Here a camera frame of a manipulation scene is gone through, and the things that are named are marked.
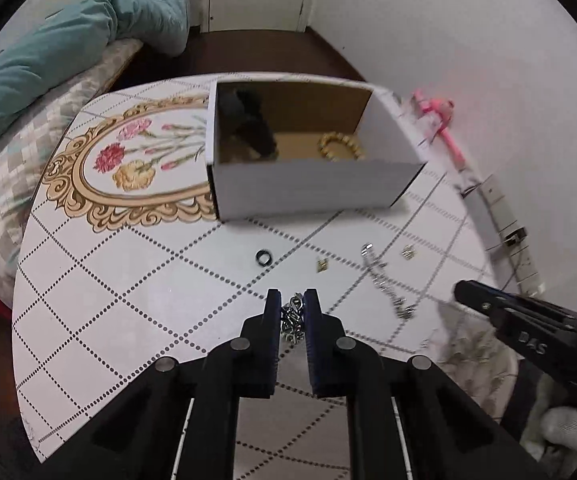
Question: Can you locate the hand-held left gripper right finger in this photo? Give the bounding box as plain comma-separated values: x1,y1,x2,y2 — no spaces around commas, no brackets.
302,287,536,480

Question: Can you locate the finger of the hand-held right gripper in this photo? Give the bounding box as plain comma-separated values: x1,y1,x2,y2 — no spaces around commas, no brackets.
454,280,577,332
488,305,577,407

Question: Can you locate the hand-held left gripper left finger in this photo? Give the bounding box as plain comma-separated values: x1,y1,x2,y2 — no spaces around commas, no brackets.
38,287,282,480

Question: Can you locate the silver link chain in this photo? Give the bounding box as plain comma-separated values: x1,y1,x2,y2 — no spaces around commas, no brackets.
280,295,307,345

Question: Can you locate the white cardboard box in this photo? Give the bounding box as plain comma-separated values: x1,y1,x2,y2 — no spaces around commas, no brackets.
207,79,428,222

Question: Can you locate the person's right hand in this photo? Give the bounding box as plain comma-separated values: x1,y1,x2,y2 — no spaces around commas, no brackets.
541,404,577,458

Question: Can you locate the grey marbled cloth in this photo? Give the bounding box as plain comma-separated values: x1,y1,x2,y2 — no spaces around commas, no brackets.
435,299,519,413

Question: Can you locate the pink hair clip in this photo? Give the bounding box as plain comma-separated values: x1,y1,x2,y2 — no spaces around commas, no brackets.
412,88,467,169

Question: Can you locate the black object in box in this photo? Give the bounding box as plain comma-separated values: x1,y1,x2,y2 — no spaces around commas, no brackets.
218,87,279,161

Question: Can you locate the checked patterned mattress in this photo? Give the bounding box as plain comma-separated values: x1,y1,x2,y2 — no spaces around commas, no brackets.
0,37,144,311

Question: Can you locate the teal blanket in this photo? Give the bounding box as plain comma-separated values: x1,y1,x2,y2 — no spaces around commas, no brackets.
0,0,192,181

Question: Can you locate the long silver chain bracelet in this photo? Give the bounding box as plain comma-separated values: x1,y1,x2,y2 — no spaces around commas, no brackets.
360,242,417,320

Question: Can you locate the gold bead bracelet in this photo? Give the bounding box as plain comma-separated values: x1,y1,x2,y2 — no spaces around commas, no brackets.
318,131,367,163

